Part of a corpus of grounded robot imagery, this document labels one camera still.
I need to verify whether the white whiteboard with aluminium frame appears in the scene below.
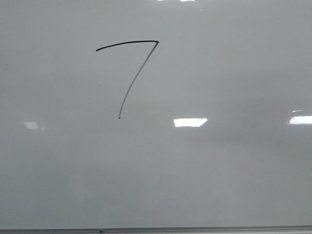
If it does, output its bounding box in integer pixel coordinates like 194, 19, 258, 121
0, 0, 312, 229

